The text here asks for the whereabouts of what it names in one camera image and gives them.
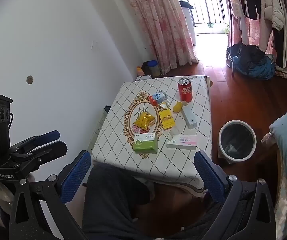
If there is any long white box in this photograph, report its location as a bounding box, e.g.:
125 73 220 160
181 102 198 130

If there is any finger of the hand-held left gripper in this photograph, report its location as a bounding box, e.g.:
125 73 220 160
21 141 68 166
11 130 60 153

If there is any pink floral curtain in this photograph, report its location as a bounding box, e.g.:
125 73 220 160
120 0 199 75

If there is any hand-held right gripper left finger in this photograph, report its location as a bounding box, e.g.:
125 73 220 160
9 150 92 240

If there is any green and white box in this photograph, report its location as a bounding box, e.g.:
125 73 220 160
133 131 159 154

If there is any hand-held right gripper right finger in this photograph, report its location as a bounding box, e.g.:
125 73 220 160
194 151 276 240

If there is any jar with blue lid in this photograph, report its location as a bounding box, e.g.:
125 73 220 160
147 60 161 78

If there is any red soda can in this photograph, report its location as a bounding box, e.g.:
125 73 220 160
178 78 193 103

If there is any white box with pink stripe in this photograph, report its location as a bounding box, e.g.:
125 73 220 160
166 134 199 151

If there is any floral cloth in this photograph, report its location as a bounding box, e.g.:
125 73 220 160
274 67 287 82

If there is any pink pillow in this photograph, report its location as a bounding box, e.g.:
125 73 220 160
261 130 279 146

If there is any balcony railing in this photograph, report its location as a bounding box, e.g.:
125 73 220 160
175 0 225 27

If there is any white round waste bin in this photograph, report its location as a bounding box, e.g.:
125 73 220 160
218 120 257 162

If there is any person's leg in dark trousers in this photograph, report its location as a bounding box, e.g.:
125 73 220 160
82 165 152 240
158 200 224 240

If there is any yellow snack bag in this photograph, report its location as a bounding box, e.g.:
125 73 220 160
133 112 156 133

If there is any pile of blue dark clothes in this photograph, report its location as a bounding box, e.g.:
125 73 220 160
230 42 277 81

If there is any yellow wrapper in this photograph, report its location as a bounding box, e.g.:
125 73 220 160
172 101 184 113

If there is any yellow packet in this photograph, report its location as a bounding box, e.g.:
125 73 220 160
158 108 176 131

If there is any metal clothes rack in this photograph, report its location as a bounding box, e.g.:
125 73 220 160
225 49 235 78

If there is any white appliance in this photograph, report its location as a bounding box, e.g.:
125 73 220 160
180 0 197 46

